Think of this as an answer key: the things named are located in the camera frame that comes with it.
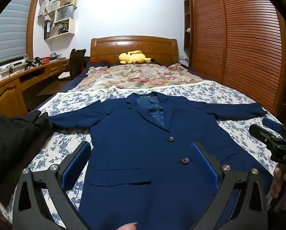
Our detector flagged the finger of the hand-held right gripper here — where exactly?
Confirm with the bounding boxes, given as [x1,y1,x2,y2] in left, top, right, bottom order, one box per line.
[262,117,283,133]
[249,124,276,146]

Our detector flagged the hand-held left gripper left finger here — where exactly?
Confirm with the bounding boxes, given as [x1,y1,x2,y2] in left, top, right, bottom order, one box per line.
[13,141,93,230]

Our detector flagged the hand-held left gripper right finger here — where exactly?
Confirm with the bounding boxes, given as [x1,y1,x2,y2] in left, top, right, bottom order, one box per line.
[190,141,269,230]

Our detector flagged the navy blue suit jacket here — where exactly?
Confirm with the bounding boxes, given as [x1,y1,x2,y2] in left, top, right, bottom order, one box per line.
[48,91,274,230]

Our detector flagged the person's right hand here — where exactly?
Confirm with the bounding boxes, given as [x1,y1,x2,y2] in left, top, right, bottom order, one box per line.
[270,166,286,199]

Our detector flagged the person's left hand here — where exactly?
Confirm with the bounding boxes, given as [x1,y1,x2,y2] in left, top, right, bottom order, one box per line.
[119,223,138,230]

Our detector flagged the wooden bed with floral bedding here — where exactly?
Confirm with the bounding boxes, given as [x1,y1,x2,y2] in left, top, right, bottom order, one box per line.
[0,80,284,223]

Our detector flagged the black coat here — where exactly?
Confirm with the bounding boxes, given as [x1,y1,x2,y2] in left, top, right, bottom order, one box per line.
[0,110,53,208]

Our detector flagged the wooden louvered wardrobe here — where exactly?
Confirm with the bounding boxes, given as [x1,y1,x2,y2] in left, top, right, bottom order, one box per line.
[182,0,286,122]

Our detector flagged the wooden desk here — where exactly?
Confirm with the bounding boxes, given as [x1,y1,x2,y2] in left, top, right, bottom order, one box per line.
[0,58,70,122]

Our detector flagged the dark wooden chair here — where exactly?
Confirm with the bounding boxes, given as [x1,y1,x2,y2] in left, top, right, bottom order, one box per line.
[58,48,87,81]

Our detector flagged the rose floral quilt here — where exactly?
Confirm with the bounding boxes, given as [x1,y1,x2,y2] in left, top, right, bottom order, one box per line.
[67,63,206,94]

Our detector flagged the black devices on desk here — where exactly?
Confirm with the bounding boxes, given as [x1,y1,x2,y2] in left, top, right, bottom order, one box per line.
[24,57,42,70]

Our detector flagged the yellow plush toy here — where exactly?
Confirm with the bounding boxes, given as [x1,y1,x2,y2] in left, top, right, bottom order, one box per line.
[118,50,155,65]

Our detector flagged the wooden bed headboard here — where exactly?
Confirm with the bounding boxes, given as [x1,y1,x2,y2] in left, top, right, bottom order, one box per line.
[90,36,179,66]

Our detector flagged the row of books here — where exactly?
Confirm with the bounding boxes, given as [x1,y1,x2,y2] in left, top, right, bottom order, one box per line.
[44,19,69,39]

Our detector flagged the grey paper bag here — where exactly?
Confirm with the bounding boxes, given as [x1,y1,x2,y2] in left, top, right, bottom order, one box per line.
[55,5,75,22]

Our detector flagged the grey window blind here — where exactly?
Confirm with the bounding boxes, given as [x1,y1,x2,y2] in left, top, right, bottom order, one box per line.
[0,0,36,65]

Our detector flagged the white wall shelf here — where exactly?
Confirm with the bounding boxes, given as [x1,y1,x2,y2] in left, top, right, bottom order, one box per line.
[39,0,77,41]

